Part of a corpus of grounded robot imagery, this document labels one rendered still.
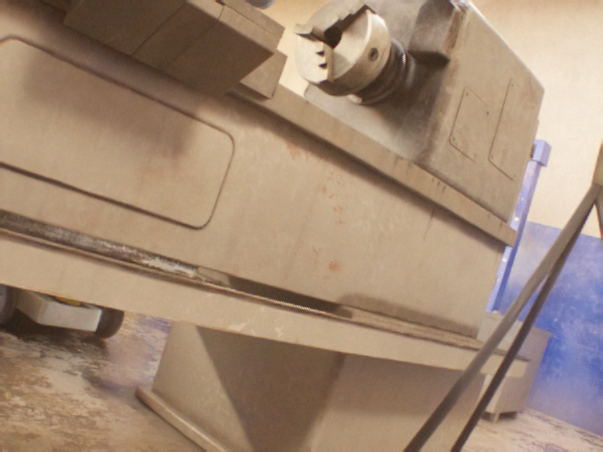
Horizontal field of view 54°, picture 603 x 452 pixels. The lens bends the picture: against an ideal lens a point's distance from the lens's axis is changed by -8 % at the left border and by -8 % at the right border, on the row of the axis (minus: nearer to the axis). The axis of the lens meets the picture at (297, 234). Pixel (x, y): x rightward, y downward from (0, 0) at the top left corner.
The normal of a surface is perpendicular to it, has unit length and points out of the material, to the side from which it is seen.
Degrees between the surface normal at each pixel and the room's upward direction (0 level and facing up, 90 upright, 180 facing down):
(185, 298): 90
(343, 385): 90
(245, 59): 141
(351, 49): 90
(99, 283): 90
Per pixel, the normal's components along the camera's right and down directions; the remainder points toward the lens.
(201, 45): 0.18, 0.87
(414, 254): 0.68, 0.21
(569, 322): -0.65, -0.24
